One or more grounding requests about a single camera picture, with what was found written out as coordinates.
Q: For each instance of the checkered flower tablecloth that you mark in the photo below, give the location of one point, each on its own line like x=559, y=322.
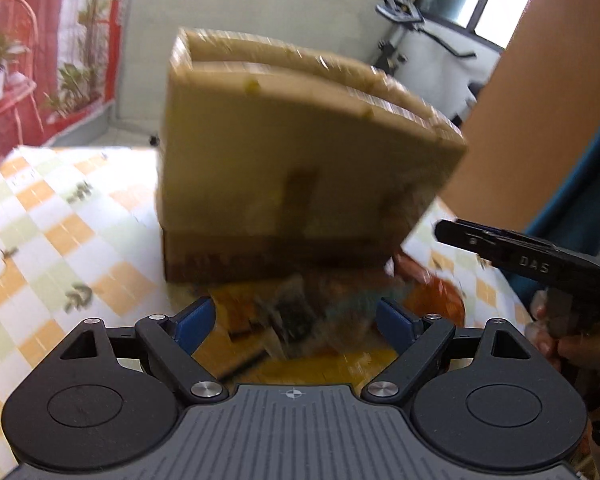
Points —
x=55, y=240

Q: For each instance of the cardboard box with plastic liner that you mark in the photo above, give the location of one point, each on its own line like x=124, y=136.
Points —
x=290, y=160

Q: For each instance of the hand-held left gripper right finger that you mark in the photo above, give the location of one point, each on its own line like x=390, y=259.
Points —
x=395, y=319

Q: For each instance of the printed pink room backdrop cloth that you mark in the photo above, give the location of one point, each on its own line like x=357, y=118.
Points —
x=45, y=35

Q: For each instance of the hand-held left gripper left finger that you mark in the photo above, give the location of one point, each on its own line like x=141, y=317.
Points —
x=196, y=321

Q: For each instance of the person's right hand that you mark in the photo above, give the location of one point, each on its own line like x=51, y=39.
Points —
x=575, y=350

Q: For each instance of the pile of snack packets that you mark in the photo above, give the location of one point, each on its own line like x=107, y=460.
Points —
x=330, y=305

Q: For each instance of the black exercise bike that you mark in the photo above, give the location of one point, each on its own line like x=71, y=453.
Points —
x=404, y=10

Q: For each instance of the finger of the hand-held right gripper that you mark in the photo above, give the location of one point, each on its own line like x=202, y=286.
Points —
x=472, y=240

